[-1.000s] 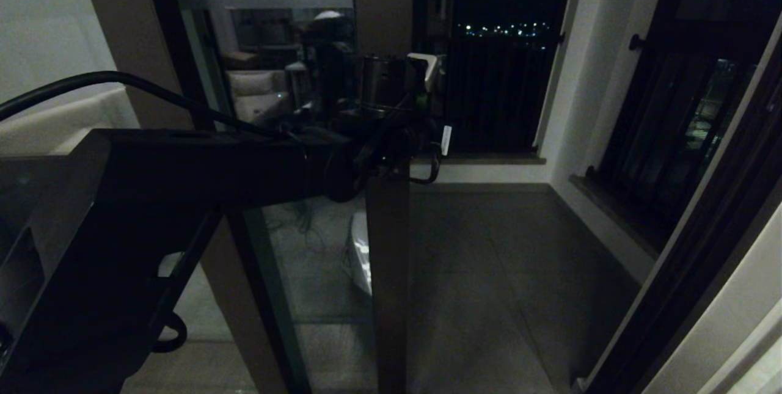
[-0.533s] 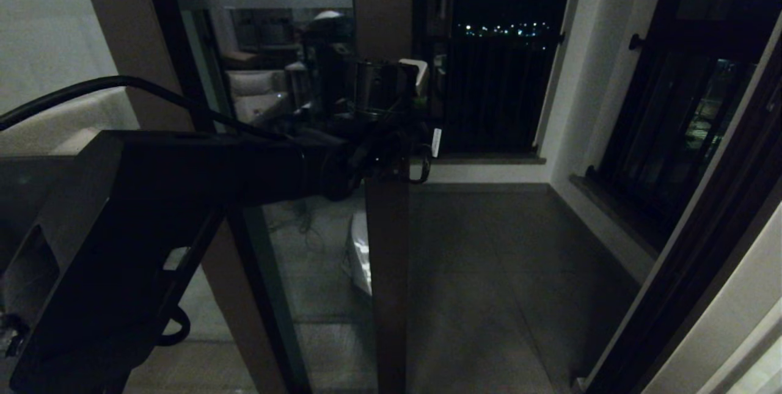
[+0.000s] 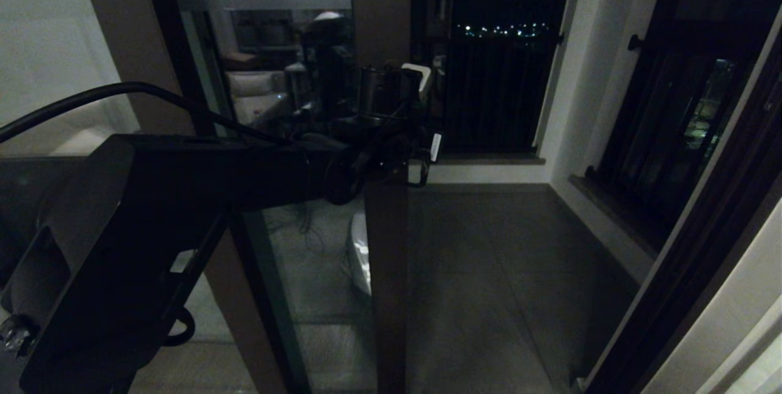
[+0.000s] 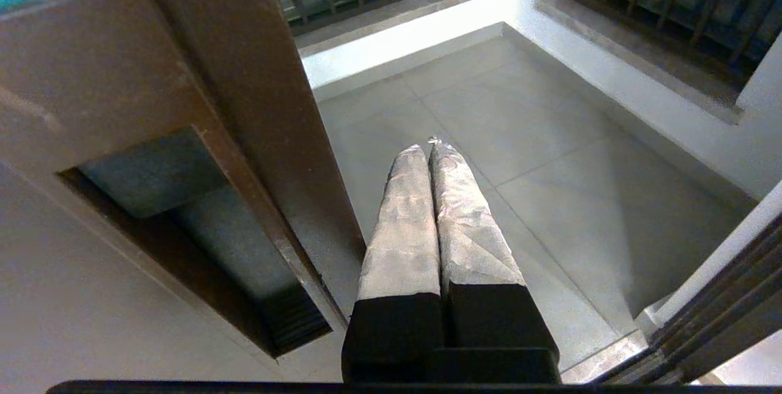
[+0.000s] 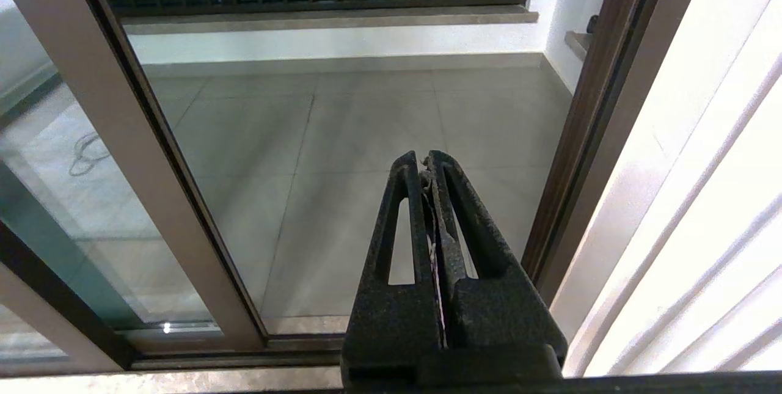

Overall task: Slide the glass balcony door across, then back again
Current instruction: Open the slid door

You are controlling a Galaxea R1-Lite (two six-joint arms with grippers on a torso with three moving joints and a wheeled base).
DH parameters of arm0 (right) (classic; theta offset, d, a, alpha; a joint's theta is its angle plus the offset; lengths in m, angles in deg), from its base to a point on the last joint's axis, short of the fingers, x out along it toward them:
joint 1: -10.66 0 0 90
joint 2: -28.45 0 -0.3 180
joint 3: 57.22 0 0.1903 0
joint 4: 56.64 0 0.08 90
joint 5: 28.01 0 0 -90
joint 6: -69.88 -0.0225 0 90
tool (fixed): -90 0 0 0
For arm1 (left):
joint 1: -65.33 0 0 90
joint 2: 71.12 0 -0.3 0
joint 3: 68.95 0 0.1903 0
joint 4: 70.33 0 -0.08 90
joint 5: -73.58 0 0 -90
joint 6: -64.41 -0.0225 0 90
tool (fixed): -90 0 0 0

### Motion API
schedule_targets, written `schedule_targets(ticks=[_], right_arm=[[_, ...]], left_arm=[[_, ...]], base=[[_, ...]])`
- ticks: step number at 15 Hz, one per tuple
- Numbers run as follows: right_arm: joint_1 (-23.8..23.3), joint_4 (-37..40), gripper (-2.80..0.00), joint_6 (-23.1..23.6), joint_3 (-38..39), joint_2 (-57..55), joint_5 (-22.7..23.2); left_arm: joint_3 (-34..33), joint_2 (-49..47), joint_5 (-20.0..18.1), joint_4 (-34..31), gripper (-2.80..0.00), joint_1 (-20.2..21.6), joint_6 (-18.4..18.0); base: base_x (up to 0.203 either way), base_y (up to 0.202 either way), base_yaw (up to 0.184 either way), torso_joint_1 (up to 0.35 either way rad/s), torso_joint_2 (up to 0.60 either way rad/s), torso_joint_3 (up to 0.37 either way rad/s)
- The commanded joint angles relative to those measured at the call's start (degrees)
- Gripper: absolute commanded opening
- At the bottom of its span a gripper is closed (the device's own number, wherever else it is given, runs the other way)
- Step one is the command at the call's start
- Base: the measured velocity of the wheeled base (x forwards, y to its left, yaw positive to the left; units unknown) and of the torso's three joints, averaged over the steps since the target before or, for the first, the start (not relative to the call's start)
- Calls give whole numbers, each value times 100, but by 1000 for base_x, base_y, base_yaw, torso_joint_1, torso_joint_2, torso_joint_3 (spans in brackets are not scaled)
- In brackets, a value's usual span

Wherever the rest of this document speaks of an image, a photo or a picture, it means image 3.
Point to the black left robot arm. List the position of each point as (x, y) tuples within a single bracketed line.
[(153, 198)]

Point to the brown framed sliding glass door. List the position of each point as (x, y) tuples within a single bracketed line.
[(385, 272)]

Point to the black metal balcony railing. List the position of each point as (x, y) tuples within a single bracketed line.
[(507, 43)]

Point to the silver left wrist cylinder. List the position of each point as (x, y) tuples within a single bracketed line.
[(382, 90)]

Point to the short stone window sill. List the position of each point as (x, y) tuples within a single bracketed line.
[(611, 214)]

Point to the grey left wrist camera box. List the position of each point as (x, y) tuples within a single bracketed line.
[(421, 79)]

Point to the dark brown door jamb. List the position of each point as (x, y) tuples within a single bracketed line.
[(702, 247)]

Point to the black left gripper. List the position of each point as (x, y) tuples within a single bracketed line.
[(385, 149)]

